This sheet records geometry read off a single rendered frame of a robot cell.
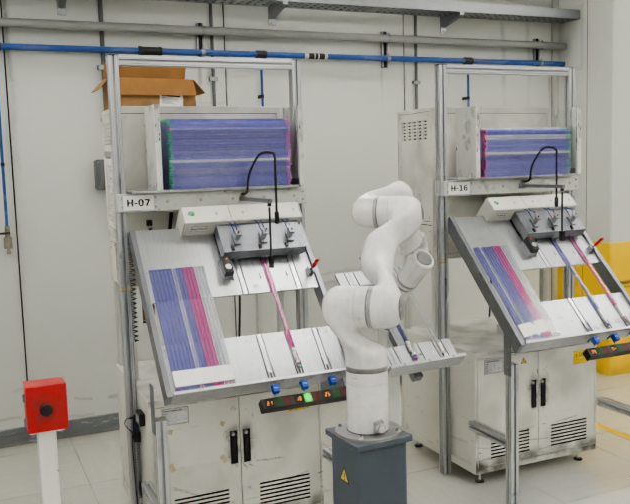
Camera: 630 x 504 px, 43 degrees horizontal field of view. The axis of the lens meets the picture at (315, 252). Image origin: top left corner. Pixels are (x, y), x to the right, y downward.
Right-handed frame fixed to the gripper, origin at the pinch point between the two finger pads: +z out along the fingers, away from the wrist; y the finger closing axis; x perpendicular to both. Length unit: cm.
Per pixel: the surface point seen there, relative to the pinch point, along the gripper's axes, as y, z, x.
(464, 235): -61, 7, -34
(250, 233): 43, 4, -42
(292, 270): 28.6, 9.1, -25.7
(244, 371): 61, 10, 13
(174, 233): 70, 12, -50
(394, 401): -2.6, 25.3, 29.2
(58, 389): 122, 19, 5
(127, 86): 76, -1, -116
